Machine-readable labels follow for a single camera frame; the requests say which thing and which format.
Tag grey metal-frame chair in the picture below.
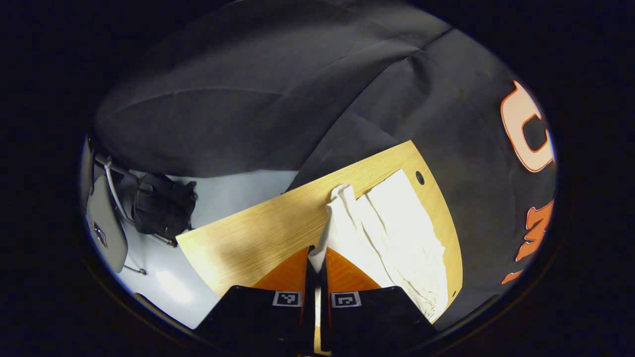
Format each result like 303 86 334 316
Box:
82 139 179 276

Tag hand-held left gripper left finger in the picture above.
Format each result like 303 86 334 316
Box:
196 245 318 356

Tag white jeans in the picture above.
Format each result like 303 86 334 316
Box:
308 169 449 324

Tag black bag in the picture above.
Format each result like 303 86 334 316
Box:
132 172 198 242

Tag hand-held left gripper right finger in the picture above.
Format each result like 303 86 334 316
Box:
320 246 440 356

